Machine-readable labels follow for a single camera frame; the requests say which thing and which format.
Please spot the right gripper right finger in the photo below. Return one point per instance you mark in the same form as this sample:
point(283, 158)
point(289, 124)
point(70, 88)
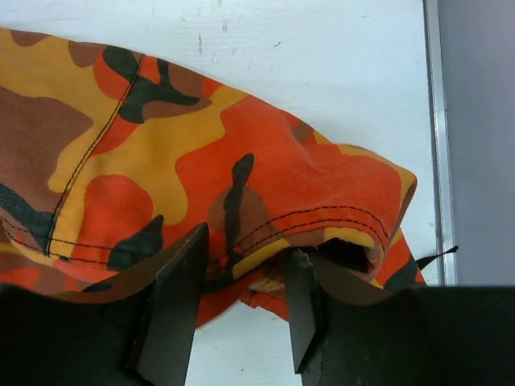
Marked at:
point(313, 286)

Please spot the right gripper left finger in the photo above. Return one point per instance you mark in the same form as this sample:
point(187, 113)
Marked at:
point(163, 344)

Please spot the orange camouflage trousers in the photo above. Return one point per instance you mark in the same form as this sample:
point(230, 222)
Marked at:
point(109, 156)

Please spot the aluminium rail frame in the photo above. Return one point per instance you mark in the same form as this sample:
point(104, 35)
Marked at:
point(444, 222)

